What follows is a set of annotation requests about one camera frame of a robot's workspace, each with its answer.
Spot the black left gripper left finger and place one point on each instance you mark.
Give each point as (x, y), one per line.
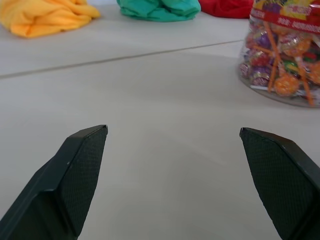
(75, 180)

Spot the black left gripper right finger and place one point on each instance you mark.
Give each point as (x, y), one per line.
(275, 180)

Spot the clear plastic lollipop jar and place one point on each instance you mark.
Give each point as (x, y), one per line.
(282, 57)

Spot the yellow crumpled cloth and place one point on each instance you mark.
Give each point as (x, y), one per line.
(45, 17)

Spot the red crumpled cloth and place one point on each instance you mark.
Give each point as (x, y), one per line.
(225, 8)

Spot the green crumpled cloth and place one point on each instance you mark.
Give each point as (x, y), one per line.
(160, 10)

